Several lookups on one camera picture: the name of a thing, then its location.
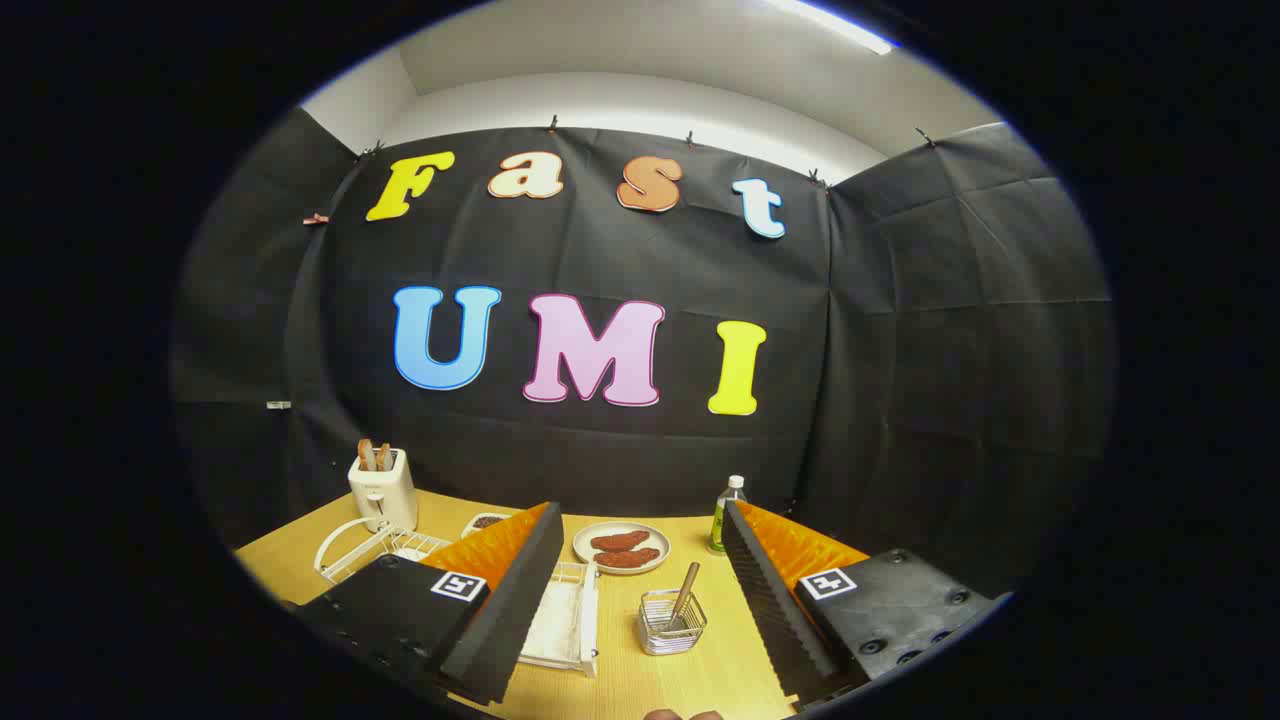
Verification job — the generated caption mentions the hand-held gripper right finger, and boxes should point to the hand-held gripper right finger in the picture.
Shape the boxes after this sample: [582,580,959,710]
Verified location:
[722,500,1011,713]

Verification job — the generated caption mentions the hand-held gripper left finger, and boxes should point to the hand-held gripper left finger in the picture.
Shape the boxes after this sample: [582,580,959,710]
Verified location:
[295,502,566,706]

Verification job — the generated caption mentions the white wire dish rack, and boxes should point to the white wire dish rack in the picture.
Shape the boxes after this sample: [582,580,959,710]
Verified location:
[314,517,601,679]

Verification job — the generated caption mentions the wooden handled metal spoon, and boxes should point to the wooden handled metal spoon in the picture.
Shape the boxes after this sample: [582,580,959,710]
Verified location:
[668,561,701,629]

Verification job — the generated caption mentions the metal wire basket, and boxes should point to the metal wire basket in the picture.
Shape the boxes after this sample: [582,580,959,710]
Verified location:
[638,588,708,657]

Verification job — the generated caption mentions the white plate with sausages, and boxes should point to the white plate with sausages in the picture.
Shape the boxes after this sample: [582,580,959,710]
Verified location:
[572,521,671,576]

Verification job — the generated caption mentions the green label drink bottle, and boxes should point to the green label drink bottle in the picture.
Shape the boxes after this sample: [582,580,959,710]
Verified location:
[708,475,747,554]

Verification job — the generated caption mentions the white toaster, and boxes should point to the white toaster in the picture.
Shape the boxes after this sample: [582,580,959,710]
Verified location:
[347,447,419,534]

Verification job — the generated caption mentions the black backdrop cloth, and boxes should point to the black backdrop cloth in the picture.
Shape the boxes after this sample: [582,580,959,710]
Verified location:
[170,105,1116,601]

